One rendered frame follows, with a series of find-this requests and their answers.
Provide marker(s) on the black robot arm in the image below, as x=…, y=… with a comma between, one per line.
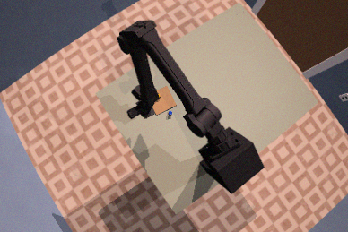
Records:
x=136, y=40

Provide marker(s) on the orange mat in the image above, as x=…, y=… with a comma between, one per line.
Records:
x=165, y=102

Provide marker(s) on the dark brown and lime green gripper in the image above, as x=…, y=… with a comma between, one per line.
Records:
x=149, y=114

